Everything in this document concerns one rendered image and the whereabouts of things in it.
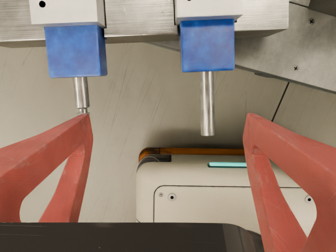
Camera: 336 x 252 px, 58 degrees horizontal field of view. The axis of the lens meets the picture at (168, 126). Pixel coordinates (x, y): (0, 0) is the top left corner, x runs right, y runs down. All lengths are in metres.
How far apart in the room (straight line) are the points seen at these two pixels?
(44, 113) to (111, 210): 0.45
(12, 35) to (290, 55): 0.26
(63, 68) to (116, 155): 0.93
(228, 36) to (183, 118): 0.89
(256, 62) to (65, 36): 0.19
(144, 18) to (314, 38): 0.18
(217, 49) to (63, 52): 0.12
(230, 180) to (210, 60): 0.69
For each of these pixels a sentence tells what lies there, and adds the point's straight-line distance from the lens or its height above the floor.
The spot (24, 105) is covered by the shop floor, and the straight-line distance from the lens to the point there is 1.24.
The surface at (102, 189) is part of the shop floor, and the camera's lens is 1.23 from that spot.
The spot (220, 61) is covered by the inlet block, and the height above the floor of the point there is 0.87.
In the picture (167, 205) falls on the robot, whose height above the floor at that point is 0.28.
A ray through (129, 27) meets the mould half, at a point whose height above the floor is 0.86.
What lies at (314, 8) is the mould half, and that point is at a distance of 0.34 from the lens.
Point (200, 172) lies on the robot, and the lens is 0.90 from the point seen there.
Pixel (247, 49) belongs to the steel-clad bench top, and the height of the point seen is 0.80.
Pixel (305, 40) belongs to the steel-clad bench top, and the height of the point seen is 0.80.
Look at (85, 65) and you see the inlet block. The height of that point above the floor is 0.87.
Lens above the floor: 1.12
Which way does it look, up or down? 80 degrees down
